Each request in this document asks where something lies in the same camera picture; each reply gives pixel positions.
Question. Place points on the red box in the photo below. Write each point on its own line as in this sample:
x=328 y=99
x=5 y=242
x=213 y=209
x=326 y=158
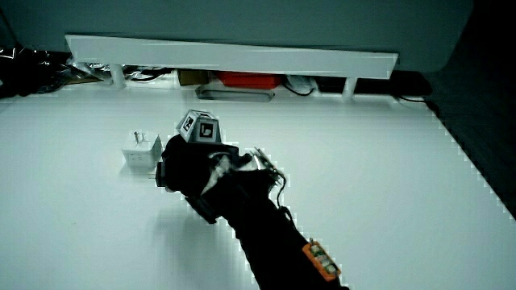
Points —
x=248 y=79

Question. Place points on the white cube charger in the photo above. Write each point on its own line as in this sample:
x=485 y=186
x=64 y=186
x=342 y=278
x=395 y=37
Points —
x=139 y=155

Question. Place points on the orange sensor module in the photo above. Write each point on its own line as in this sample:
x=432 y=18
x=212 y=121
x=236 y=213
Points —
x=322 y=259

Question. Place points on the person's right forearm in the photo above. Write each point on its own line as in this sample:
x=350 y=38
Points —
x=262 y=233

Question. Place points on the brown cardboard box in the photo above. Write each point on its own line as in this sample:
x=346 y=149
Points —
x=192 y=77

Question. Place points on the person's right hand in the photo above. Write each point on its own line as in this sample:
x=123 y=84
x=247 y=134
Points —
x=189 y=169

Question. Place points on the white adapter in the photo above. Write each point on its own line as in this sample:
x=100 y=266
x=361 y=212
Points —
x=302 y=81

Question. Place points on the white desk shelf riser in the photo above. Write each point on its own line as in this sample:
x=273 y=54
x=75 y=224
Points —
x=225 y=56

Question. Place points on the grey oblong tray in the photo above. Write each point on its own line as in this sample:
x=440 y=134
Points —
x=234 y=96

